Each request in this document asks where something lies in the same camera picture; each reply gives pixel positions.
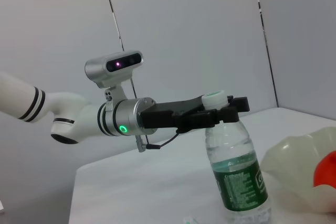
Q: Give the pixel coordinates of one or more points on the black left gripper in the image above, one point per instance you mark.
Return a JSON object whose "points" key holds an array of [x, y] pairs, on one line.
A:
{"points": [[168, 119]]}

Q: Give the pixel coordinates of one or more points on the clear green-label water bottle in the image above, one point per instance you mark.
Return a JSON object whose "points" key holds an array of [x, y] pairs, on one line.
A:
{"points": [[231, 161]]}

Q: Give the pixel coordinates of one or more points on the green highlighter marker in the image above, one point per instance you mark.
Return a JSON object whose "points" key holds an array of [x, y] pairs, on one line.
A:
{"points": [[187, 220]]}

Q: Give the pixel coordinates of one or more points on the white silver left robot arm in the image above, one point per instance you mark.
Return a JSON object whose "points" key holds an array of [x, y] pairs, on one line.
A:
{"points": [[73, 119]]}

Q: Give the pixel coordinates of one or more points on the pale green glass fruit plate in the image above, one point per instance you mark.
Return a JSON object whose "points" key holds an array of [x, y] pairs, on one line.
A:
{"points": [[288, 161]]}

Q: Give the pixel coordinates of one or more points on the white side cabinet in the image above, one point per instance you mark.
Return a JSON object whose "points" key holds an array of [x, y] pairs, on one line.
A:
{"points": [[1, 207]]}

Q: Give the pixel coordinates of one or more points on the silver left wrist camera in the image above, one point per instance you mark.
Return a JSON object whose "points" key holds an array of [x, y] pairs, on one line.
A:
{"points": [[115, 64]]}

